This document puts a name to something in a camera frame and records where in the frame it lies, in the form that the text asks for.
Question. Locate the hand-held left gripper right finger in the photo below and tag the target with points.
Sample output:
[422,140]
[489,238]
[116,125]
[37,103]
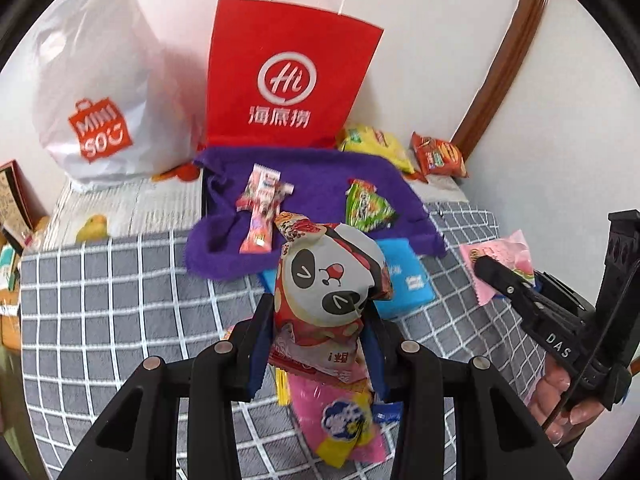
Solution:
[372,360]

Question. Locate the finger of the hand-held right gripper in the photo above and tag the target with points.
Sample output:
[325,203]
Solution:
[505,285]

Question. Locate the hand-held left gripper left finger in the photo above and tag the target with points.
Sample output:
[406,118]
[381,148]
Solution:
[260,360]

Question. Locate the pink peach snack packet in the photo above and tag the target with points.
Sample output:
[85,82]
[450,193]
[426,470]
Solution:
[505,250]

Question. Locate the panda print snack packet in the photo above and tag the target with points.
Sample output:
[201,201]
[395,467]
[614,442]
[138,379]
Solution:
[325,270]

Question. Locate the person's right hand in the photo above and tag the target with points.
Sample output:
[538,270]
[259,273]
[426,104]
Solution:
[550,395]

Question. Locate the yellow triangular snack packet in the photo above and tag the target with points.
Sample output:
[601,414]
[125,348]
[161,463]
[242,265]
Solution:
[283,385]

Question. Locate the pink and yellow snack packet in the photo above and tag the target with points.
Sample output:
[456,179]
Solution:
[340,425]

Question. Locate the blue tissue pack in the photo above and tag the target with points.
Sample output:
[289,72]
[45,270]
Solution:
[405,280]

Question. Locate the pink candy packet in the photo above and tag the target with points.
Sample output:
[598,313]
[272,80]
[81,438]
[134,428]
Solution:
[257,232]
[265,187]

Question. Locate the orange chip bag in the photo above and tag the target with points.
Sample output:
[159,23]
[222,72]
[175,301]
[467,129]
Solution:
[440,157]

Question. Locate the grey checked blanket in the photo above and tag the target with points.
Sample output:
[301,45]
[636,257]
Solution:
[125,300]

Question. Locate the green snack packet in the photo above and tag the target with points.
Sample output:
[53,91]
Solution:
[367,207]

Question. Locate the yellow chip bag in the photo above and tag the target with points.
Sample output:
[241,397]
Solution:
[370,142]

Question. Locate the purple towel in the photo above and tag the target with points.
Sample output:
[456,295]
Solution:
[310,170]

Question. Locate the green white box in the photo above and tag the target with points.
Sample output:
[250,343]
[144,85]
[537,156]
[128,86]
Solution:
[7,270]

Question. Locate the red paper bag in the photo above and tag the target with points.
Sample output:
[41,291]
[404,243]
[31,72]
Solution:
[280,35]

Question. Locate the white plastic bag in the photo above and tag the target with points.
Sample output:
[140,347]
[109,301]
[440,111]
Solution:
[100,60]

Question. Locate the brown wooden door frame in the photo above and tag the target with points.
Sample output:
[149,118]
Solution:
[510,50]

